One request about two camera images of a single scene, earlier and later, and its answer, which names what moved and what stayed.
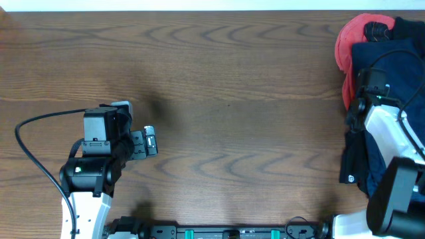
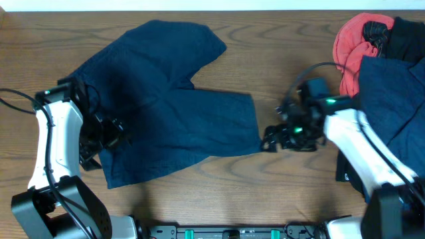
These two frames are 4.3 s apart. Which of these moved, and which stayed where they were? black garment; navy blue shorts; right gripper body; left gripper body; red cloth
Moved: right gripper body; left gripper body; navy blue shorts
Stayed: black garment; red cloth
